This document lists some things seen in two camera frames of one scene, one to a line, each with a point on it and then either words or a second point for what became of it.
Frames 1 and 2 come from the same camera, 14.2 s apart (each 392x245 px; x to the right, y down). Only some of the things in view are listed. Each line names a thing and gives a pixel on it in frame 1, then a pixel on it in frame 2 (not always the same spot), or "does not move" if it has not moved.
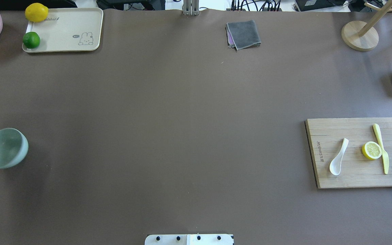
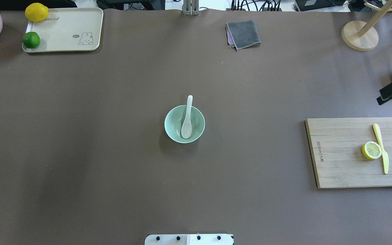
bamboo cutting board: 325,137 does not move
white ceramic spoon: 335,166 to 187,128
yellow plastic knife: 385,157 does not move
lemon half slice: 372,150 does not move
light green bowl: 13,146 to 174,120
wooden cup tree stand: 362,36 does not move
